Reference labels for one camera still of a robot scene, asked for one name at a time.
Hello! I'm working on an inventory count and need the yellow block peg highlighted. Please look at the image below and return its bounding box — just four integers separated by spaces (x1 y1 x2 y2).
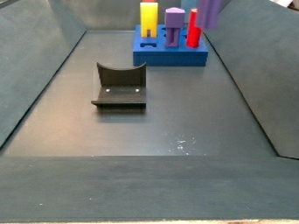
140 2 159 38

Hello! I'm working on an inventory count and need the blue shape-sorter board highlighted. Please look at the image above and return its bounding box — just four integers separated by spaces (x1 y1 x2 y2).
133 24 208 67

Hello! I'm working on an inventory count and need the purple house-shaped peg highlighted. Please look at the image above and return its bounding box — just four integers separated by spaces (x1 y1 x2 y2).
164 7 184 47

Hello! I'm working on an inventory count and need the purple star-shaped prism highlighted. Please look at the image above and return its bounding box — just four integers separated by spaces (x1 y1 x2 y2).
196 0 221 30

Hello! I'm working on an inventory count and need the red cylinder peg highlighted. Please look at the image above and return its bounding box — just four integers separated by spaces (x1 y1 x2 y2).
185 8 201 48

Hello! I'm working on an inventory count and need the black curved plastic stand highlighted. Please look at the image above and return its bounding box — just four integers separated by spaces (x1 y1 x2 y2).
91 64 147 107

